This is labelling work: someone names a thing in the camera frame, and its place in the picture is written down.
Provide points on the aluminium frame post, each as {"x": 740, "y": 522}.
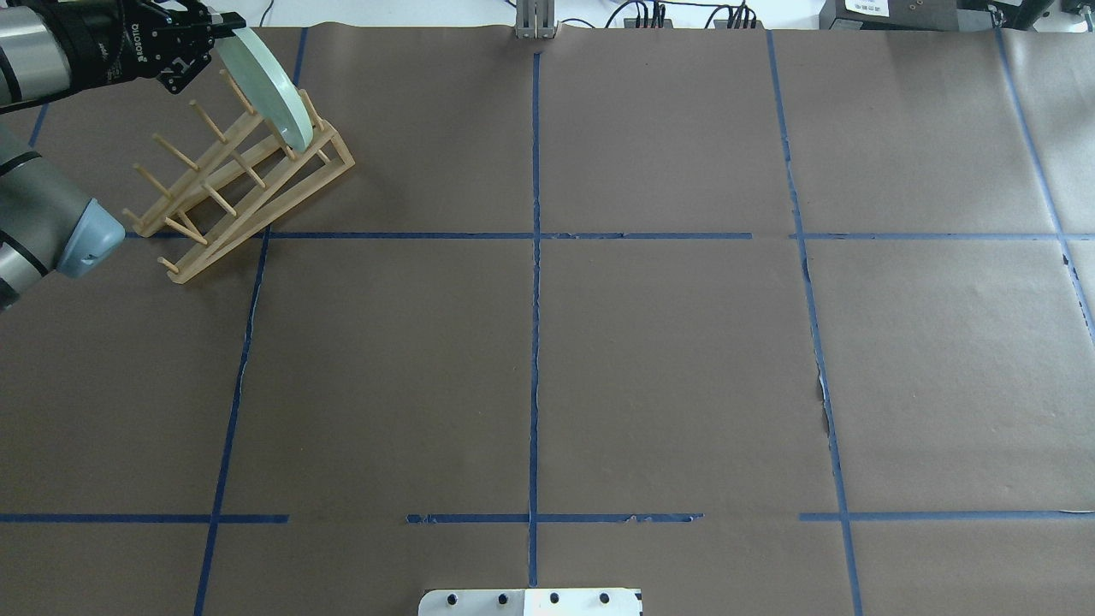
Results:
{"x": 535, "y": 19}

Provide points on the wooden dish rack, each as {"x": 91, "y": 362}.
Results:
{"x": 245, "y": 181}

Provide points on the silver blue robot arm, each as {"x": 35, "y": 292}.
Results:
{"x": 51, "y": 50}

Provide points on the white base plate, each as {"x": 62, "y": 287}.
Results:
{"x": 532, "y": 601}

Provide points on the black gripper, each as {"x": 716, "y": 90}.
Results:
{"x": 101, "y": 47}

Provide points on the light green plate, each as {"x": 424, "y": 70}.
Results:
{"x": 267, "y": 86}

